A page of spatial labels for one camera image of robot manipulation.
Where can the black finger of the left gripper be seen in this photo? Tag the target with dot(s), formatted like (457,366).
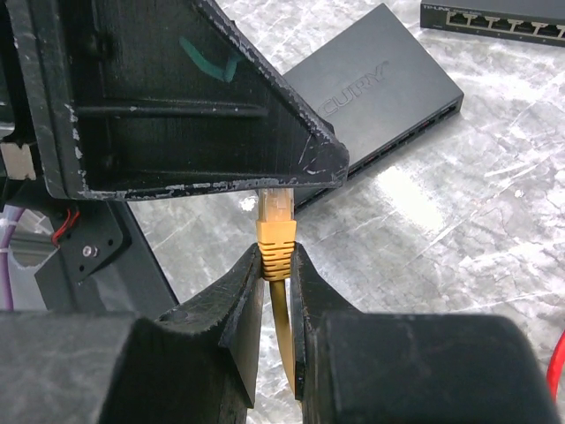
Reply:
(147,100)

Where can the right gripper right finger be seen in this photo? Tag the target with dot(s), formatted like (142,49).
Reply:
(356,367)

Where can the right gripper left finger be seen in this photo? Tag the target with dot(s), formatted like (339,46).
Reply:
(197,363)

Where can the black network switch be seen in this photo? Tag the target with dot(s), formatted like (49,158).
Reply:
(535,21)
(377,86)

